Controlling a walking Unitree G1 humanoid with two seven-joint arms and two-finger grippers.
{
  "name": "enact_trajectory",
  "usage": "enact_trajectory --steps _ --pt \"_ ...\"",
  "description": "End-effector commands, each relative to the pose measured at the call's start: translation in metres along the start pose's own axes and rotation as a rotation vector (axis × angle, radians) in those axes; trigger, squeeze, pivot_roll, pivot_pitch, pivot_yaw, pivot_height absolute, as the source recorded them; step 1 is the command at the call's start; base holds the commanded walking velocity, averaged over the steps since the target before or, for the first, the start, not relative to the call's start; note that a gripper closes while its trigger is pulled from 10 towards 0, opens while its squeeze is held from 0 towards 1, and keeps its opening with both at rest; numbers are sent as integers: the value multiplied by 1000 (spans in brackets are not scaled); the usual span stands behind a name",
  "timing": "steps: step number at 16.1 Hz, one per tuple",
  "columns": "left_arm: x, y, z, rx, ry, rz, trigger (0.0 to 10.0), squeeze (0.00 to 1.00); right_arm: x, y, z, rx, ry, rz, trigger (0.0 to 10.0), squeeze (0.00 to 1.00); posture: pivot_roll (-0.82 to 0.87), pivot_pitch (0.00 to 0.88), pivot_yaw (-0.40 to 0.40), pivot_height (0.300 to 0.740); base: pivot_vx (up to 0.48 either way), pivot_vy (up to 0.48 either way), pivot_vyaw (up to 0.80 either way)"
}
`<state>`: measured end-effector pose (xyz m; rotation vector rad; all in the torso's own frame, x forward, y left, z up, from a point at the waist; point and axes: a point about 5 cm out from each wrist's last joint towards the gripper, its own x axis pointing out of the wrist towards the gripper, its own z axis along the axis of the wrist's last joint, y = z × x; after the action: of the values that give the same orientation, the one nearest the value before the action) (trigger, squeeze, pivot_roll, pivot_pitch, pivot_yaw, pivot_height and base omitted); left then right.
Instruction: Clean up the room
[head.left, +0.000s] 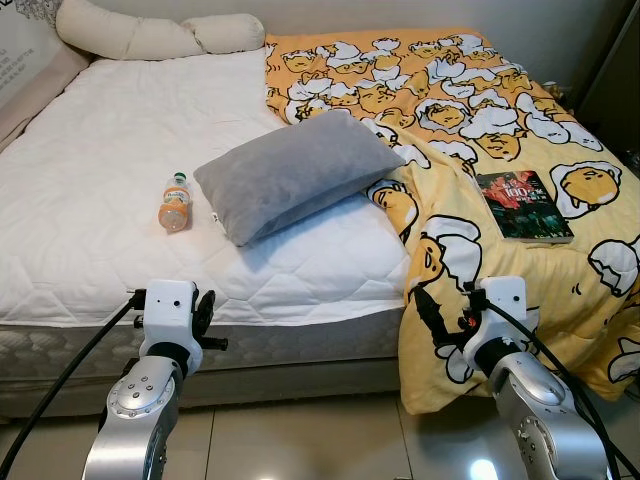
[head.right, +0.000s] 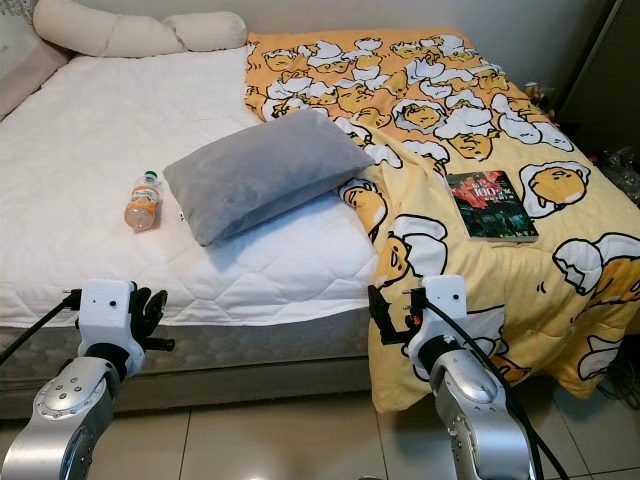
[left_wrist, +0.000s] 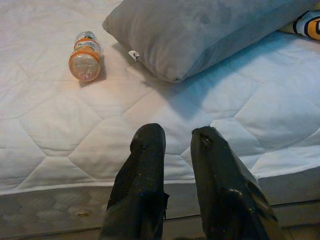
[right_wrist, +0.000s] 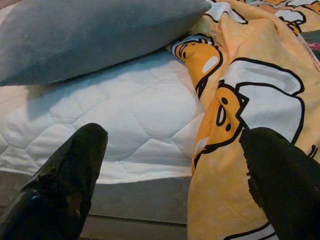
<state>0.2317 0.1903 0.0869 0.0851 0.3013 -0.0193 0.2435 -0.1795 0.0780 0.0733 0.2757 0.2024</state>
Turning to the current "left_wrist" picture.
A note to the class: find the grey pillow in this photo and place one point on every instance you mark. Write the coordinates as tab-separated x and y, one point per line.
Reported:
190	35

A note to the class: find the grey bed base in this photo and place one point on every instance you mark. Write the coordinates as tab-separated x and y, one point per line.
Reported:
300	218

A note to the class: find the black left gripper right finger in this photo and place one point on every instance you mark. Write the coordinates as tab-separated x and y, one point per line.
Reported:
225	195

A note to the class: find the yellow cartoon print blanket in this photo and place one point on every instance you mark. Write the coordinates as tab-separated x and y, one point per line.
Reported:
307	27

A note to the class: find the white quilted mattress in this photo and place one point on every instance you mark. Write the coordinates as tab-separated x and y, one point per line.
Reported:
62	125

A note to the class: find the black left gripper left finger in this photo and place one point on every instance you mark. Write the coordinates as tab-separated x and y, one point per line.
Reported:
140	187

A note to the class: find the clear bottle with orange label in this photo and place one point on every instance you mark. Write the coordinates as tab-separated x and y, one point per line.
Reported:
85	62

